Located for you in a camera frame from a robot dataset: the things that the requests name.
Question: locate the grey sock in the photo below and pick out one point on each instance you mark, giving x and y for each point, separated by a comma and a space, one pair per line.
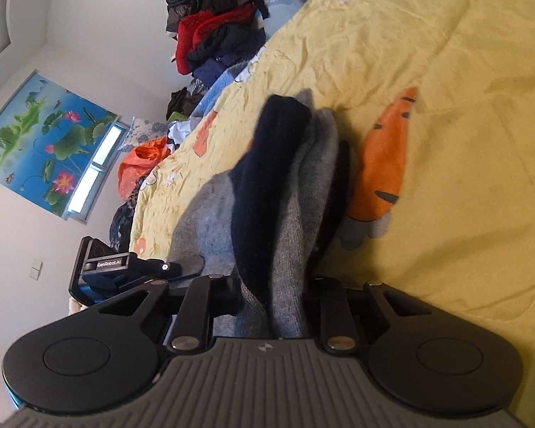
303, 214

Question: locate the red garment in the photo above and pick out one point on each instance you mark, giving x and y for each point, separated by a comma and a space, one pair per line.
205, 33

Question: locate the blue fleece towel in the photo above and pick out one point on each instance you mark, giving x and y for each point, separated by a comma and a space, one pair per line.
218, 89

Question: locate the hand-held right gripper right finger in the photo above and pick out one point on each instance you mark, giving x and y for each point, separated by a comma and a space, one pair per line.
334, 312

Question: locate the dark printed cloth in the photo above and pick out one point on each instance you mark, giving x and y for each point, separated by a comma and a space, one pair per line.
122, 223

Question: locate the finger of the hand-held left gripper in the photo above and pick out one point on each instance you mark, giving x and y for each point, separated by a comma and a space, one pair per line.
185, 268

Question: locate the lotus wall poster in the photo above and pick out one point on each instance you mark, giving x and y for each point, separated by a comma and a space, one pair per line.
44, 142

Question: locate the floral print cloth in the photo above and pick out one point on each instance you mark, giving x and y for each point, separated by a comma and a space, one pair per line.
147, 131

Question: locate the yellow carrot print blanket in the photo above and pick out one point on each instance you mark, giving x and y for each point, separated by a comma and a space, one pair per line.
450, 98

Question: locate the white light switch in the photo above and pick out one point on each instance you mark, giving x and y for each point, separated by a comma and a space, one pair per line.
36, 270

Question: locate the navy sock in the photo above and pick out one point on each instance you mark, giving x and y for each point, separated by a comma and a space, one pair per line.
267, 178

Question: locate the orange plastic bag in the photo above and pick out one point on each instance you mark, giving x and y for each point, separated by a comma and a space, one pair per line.
140, 165

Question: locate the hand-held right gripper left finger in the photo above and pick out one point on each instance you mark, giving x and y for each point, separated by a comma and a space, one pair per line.
196, 307

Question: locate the clear plastic bag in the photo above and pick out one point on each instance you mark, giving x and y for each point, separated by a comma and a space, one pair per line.
285, 0

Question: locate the window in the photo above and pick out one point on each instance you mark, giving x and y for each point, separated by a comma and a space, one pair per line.
96, 169

